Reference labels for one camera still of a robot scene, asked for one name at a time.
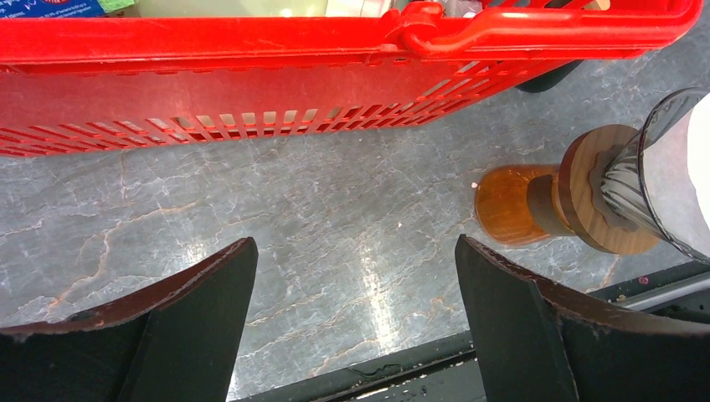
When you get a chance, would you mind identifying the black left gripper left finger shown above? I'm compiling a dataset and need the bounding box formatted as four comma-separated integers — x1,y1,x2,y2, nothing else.
1,237,258,401

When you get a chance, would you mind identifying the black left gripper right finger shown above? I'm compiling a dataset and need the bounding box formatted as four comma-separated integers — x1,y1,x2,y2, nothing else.
455,235,709,401

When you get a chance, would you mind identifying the dark wooden dripper ring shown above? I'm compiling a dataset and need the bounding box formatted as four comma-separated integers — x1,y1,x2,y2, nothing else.
557,124,661,256

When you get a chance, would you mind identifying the dark glass coffee dripper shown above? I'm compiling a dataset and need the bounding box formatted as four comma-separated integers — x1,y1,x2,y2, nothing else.
597,88,709,263

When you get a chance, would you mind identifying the white paper coffee filter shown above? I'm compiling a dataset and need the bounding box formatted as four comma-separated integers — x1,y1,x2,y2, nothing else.
643,105,709,260

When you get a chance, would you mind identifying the amber glass coffee server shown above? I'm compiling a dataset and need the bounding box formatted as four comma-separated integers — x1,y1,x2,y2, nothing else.
475,164,574,246

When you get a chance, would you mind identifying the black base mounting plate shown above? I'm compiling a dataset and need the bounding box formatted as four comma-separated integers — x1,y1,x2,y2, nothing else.
255,263,709,401

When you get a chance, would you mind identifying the dark bottle maroon cap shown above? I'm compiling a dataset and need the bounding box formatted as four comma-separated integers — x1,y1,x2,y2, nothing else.
516,60,583,94

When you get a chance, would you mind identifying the red plastic shopping basket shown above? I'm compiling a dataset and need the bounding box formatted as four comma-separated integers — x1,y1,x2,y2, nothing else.
1,1,703,157

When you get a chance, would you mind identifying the blue green small box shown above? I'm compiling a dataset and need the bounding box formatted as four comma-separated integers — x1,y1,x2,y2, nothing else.
1,0,136,18

